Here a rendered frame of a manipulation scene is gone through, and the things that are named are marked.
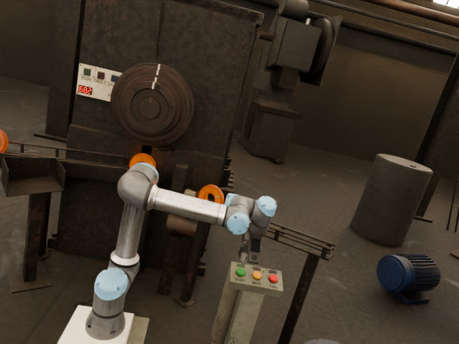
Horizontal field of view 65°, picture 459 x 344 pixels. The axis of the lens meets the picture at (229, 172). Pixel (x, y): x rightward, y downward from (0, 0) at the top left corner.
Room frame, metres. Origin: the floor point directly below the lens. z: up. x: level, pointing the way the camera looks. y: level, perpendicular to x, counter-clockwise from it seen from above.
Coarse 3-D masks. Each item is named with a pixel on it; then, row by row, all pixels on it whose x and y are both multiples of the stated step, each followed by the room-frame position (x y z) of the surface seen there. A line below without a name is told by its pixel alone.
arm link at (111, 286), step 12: (108, 276) 1.17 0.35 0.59; (120, 276) 1.18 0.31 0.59; (96, 288) 1.13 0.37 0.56; (108, 288) 1.12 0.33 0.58; (120, 288) 1.14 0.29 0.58; (96, 300) 1.12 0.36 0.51; (108, 300) 1.11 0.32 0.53; (120, 300) 1.14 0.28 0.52; (96, 312) 1.12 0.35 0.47; (108, 312) 1.12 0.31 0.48
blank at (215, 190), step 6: (204, 186) 1.93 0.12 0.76; (210, 186) 1.92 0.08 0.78; (216, 186) 1.92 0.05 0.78; (204, 192) 1.93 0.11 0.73; (210, 192) 1.91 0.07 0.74; (216, 192) 1.90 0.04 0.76; (222, 192) 1.91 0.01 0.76; (204, 198) 1.92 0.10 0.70; (216, 198) 1.89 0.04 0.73; (222, 198) 1.89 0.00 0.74
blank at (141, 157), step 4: (136, 156) 2.07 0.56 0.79; (140, 156) 2.07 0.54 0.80; (144, 156) 2.07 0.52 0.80; (148, 156) 2.08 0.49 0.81; (132, 160) 2.07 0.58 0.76; (136, 160) 2.07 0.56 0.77; (140, 160) 2.07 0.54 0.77; (144, 160) 2.07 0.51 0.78; (148, 160) 2.07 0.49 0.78; (152, 160) 2.08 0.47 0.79; (132, 164) 2.07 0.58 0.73; (152, 164) 2.08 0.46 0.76
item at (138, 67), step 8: (144, 64) 2.04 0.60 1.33; (152, 64) 2.04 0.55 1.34; (160, 64) 2.05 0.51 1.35; (128, 72) 2.03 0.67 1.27; (168, 72) 2.05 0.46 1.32; (176, 72) 2.06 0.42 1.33; (120, 80) 2.03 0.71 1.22; (176, 80) 2.06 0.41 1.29; (184, 88) 2.06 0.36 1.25; (112, 96) 2.02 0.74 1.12; (192, 96) 2.07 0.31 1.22; (112, 104) 2.02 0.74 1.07; (192, 104) 2.07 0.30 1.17; (112, 112) 2.02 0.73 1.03; (192, 112) 2.07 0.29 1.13; (184, 120) 2.07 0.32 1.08; (120, 128) 2.03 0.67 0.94; (184, 128) 2.07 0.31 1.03; (128, 136) 2.04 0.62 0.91; (176, 136) 2.06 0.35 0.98; (144, 144) 2.05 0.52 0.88; (152, 144) 2.05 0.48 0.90; (160, 144) 2.06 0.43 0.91
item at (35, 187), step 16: (16, 160) 1.78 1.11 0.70; (32, 160) 1.83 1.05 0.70; (48, 160) 1.88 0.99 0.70; (16, 176) 1.78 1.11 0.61; (32, 176) 1.83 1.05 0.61; (48, 176) 1.89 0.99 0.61; (64, 176) 1.76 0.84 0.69; (16, 192) 1.64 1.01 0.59; (32, 192) 1.67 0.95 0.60; (32, 208) 1.73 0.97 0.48; (32, 224) 1.73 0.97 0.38; (32, 240) 1.74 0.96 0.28; (32, 256) 1.74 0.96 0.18; (16, 272) 1.78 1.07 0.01; (32, 272) 1.74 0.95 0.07; (16, 288) 1.66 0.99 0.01; (32, 288) 1.69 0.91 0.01
